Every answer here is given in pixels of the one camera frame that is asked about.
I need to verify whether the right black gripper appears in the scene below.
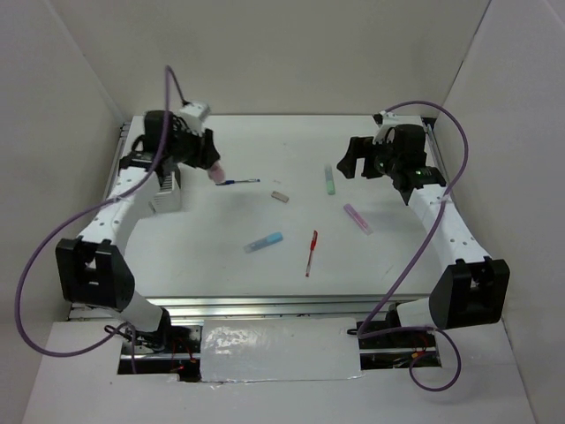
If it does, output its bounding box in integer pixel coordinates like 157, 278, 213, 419
337, 134, 403, 178

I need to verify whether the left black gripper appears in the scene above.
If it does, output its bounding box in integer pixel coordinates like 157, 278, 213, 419
165, 120, 220, 170

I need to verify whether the blue ballpoint pen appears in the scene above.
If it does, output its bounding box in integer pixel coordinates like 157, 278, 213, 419
215, 178, 260, 186

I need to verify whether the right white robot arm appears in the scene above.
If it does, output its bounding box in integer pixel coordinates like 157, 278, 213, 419
337, 124, 510, 346

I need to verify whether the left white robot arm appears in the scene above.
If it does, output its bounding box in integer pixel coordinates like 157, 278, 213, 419
56, 102, 220, 352

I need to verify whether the green highlighter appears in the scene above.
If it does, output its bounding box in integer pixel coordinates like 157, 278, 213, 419
324, 164, 336, 195

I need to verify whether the purple highlighter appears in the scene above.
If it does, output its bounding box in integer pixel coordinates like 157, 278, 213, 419
343, 203, 373, 235

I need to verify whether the white slatted organizer container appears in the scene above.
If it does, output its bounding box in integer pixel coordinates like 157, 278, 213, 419
150, 166, 182, 214

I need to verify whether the grey eraser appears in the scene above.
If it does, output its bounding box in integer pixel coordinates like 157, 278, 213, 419
271, 191, 290, 203

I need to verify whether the red ballpoint pen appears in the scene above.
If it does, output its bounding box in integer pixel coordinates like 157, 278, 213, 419
305, 230, 319, 277

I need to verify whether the blue highlighter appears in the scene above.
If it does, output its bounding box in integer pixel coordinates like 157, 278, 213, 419
244, 231, 283, 254

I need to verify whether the shiny white cover sheet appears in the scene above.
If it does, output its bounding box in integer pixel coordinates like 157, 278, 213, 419
200, 318, 362, 382

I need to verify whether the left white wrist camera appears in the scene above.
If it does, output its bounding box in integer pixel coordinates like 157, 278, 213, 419
178, 102, 211, 133

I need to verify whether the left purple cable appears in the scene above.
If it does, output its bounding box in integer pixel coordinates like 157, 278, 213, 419
16, 65, 189, 372

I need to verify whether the purple cable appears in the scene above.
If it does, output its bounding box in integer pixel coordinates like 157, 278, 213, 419
356, 101, 468, 392
16, 65, 189, 372

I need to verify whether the aluminium rail frame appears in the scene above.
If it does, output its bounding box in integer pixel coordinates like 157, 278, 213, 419
124, 116, 426, 320

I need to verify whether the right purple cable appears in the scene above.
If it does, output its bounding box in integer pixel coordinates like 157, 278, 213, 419
356, 101, 468, 392

